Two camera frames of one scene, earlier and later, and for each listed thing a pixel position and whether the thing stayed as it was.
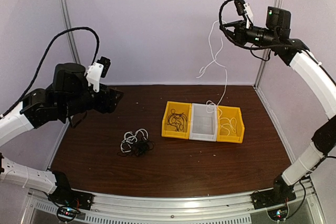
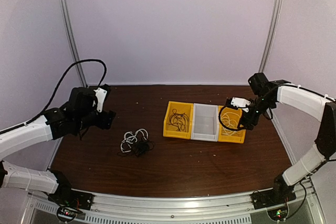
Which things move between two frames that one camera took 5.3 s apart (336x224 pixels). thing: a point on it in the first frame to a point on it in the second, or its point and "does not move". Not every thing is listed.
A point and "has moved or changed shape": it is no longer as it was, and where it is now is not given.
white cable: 226,123 has moved or changed shape
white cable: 130,138 does not move
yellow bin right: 230,126 does not move
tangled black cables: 138,149 does not move
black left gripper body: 105,104 to 105,121
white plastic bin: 203,122 does not move
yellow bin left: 176,122 does not move
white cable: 220,64 to 228,132
